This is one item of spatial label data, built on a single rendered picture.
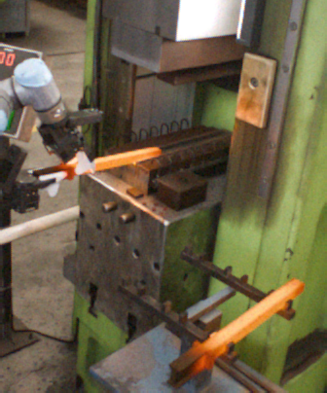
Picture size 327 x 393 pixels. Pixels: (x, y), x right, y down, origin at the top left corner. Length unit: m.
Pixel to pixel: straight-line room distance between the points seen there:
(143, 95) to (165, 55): 0.38
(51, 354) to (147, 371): 1.07
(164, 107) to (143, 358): 0.86
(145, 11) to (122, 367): 0.89
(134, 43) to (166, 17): 0.14
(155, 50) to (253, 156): 0.37
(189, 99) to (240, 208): 0.57
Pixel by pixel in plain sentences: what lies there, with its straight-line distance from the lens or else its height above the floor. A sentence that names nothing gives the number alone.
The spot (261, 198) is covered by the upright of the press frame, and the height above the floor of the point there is 0.99.
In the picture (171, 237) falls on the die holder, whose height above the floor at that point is 0.86.
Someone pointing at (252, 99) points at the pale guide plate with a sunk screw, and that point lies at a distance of 1.61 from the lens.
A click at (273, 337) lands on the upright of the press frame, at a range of 1.84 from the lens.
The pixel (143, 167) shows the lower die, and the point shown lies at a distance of 1.77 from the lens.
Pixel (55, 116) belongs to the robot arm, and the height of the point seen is 1.19.
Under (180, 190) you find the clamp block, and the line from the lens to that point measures 1.69.
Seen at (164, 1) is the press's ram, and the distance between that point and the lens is 1.62.
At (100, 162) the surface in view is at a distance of 1.71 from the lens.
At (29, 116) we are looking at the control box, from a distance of 2.04.
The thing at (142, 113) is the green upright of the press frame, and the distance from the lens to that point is 2.04.
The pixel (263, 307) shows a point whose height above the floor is 0.93.
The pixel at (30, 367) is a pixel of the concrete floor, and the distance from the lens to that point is 2.56.
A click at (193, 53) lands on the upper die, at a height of 1.31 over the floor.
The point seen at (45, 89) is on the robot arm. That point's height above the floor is 1.26.
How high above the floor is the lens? 1.73
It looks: 25 degrees down
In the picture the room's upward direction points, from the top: 6 degrees clockwise
